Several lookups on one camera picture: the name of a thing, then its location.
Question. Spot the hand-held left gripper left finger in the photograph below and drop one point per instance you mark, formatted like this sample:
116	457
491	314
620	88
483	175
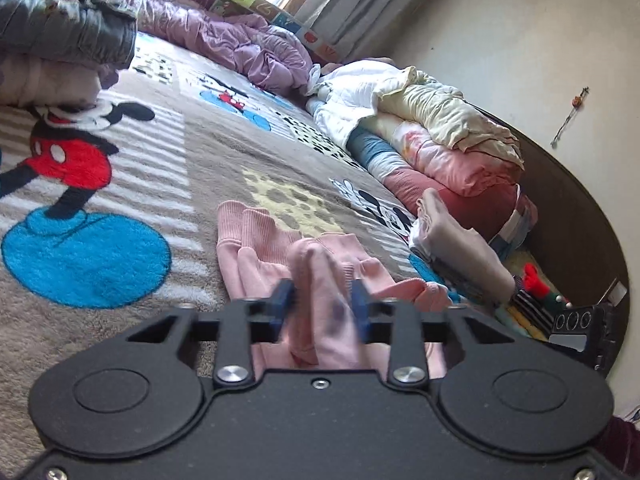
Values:
280	305

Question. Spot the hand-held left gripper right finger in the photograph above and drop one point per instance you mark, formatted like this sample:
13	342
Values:
359	315

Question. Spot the pink sweatshirt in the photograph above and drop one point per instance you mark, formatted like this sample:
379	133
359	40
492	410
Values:
320	270

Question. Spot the folded beige clothes stack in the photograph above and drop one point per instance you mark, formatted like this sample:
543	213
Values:
460	250

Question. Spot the striped red green socks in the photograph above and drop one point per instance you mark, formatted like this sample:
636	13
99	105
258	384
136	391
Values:
537	290

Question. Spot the dark red cloth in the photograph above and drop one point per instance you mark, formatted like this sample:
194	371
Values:
625	440

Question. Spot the red pillow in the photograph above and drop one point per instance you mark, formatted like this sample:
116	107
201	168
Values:
460	205

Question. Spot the blue striped pillow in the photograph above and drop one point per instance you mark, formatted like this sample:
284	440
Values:
375	152

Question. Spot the pink floral quilt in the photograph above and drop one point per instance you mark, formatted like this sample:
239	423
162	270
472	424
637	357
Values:
450	165

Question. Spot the cartoon printed blanket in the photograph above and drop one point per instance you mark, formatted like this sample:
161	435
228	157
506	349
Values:
150	160

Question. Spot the cream quilt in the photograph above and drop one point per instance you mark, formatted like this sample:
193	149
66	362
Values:
450	110

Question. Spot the purple quilt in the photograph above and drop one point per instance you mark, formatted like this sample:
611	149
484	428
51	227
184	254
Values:
240	45

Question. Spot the grey curtain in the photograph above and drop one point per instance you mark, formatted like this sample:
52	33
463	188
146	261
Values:
370	0

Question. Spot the lavender white folded quilt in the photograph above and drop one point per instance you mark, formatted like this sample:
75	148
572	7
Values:
45	82

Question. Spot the grey folded quilt stack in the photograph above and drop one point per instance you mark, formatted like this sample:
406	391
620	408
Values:
60	20

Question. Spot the dark wooden bed frame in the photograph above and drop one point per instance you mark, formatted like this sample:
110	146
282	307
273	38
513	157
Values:
575	220

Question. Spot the hanging wall ornament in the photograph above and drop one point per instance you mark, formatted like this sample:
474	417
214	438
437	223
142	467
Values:
570	115

